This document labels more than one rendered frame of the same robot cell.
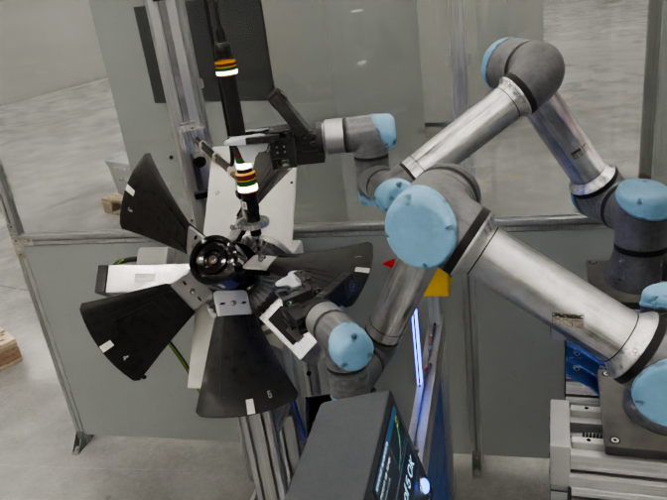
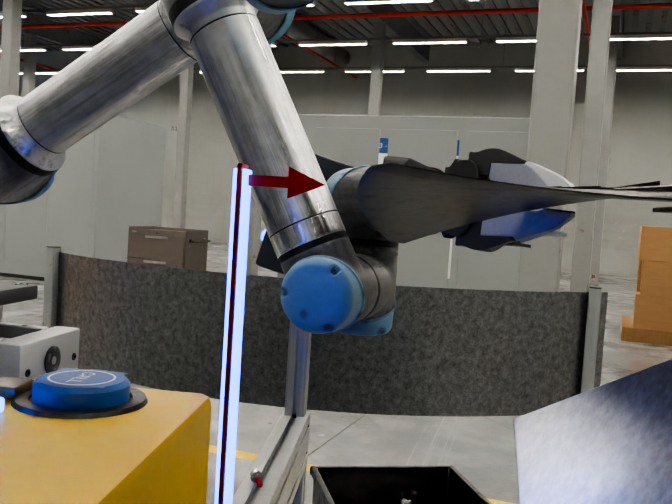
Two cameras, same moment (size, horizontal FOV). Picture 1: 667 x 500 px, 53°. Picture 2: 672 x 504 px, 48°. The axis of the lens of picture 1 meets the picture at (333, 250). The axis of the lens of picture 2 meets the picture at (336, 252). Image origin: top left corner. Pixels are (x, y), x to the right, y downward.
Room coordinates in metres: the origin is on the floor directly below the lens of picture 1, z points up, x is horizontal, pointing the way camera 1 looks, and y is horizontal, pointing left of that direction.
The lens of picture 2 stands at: (1.91, -0.20, 1.16)
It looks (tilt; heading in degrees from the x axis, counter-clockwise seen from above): 3 degrees down; 169
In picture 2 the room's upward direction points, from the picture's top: 4 degrees clockwise
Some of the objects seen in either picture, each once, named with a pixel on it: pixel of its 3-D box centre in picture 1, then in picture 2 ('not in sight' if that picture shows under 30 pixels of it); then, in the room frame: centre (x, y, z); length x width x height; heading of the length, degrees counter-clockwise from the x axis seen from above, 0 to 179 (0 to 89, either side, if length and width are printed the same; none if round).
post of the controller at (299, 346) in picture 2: not in sight; (299, 348); (0.82, -0.03, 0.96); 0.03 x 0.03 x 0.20; 74
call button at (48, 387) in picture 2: not in sight; (81, 393); (1.58, -0.24, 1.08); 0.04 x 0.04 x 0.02
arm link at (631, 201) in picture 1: (640, 212); not in sight; (1.39, -0.70, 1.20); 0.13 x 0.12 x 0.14; 11
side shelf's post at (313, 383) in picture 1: (315, 395); not in sight; (1.99, 0.13, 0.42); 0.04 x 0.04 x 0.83; 74
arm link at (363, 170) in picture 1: (375, 180); not in sight; (1.39, -0.11, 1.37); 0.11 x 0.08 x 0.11; 11
